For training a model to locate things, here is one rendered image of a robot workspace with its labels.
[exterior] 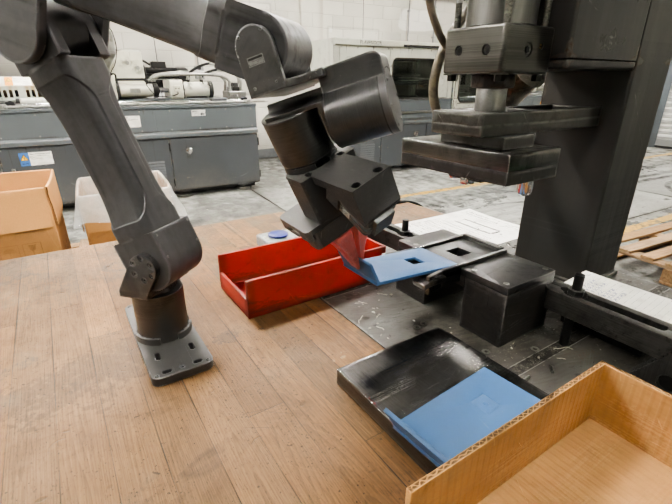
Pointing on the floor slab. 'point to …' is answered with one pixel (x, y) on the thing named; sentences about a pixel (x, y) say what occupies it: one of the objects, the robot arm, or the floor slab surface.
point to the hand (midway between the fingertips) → (355, 260)
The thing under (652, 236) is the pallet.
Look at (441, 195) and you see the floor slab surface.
